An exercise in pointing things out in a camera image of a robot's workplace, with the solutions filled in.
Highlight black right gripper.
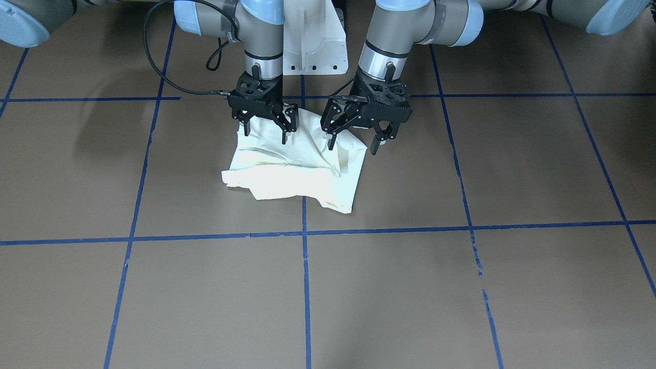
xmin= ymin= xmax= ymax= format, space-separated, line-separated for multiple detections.
xmin=228 ymin=72 xmax=298 ymax=145

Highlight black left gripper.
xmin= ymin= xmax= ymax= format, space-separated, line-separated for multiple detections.
xmin=320 ymin=71 xmax=412 ymax=156

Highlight cream long sleeve cat shirt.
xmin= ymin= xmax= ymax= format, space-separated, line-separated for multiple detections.
xmin=221 ymin=109 xmax=367 ymax=213

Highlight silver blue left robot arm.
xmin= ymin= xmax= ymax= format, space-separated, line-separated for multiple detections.
xmin=320 ymin=1 xmax=654 ymax=154

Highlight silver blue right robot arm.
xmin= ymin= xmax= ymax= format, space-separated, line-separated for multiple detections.
xmin=2 ymin=1 xmax=298 ymax=144

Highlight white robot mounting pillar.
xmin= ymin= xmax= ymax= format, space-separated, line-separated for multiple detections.
xmin=283 ymin=1 xmax=349 ymax=76

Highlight brown paper table cover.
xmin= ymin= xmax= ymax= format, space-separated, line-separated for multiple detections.
xmin=1 ymin=3 xmax=655 ymax=368

